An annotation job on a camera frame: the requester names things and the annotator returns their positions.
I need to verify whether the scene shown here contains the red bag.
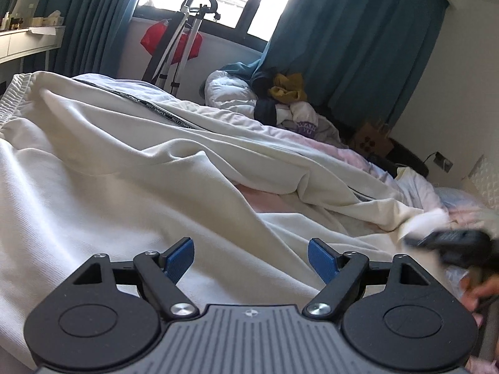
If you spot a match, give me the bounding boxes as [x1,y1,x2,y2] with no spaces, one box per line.
[140,21,203,60]

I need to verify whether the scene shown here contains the folded metal trolley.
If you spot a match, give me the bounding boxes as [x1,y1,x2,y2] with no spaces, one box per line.
[141,0,220,95]

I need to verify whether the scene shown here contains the dark navy garment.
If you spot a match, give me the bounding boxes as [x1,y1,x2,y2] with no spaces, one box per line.
[253,71,280,126]

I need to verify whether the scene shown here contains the mustard yellow garment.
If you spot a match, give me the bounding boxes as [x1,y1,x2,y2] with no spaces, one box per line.
[271,72,307,104]

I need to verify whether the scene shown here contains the silver wall socket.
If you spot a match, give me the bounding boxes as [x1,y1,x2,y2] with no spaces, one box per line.
[434,151,453,173]

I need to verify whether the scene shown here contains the cream white pants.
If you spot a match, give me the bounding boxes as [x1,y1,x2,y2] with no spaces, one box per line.
[0,71,449,369]

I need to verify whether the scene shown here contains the tissue box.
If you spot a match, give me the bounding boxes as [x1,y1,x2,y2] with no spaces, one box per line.
[42,10,65,29]

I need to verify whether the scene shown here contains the person's right hand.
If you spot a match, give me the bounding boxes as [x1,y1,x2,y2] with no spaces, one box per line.
[461,270,499,313]

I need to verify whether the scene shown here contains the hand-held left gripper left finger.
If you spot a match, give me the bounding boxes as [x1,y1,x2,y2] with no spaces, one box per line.
[72,237,200,319]

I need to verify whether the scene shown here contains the group of cosmetic bottles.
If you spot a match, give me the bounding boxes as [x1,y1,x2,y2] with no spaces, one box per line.
[1,11,25,31]

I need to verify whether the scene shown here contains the white shirt with purple print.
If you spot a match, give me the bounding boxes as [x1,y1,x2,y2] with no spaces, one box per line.
[276,102,317,138]

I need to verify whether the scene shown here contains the cream white bedding cloth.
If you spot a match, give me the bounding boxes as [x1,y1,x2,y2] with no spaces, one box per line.
[395,165,435,205]

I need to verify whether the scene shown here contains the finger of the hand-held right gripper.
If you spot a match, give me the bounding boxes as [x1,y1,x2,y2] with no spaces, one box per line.
[403,232,441,251]

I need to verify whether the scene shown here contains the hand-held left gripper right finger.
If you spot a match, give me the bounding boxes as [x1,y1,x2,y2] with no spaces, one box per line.
[304,237,430,319]

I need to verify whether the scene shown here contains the cream quilted headboard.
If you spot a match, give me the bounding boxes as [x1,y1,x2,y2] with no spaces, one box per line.
[462,154,499,209]

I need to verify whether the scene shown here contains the pastel pink blue bed blanket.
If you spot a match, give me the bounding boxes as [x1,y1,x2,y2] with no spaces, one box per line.
[218,119,499,281]

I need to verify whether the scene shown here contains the blue garment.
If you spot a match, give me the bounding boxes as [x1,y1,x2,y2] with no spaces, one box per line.
[222,60,274,86]

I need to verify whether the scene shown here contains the brown paper bag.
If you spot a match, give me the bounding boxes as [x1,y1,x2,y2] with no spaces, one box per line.
[354,122,394,157]

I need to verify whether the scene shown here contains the white dressing table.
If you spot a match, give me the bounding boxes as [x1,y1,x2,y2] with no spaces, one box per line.
[0,25,67,87]

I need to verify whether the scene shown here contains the teal window curtain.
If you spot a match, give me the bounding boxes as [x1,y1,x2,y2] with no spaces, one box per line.
[34,0,153,79]
[260,0,450,135]

